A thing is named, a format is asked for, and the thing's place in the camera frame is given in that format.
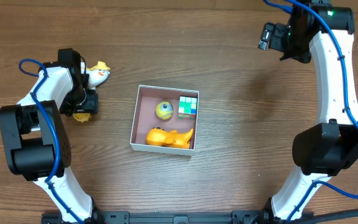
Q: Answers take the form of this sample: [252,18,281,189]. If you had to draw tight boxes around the white plush duck toy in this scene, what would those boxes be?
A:
[81,61,111,90]

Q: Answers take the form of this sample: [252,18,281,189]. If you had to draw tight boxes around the white box pink interior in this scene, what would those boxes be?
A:
[130,85,200,156]

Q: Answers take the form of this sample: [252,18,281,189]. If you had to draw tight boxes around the yellow one-eyed ball toy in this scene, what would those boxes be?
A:
[155,101,173,120]

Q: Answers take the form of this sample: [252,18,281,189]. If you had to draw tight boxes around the multicoloured puzzle cube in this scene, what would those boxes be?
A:
[178,96,198,120]

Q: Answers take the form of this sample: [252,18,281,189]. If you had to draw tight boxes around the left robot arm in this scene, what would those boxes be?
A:
[0,49,105,223]

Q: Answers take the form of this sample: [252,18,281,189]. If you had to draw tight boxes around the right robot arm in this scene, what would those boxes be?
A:
[259,1,358,223]

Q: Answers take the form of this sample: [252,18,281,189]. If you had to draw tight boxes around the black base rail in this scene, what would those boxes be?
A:
[41,210,315,224]

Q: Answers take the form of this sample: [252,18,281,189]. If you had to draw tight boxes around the thick black cable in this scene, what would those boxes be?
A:
[293,205,358,224]

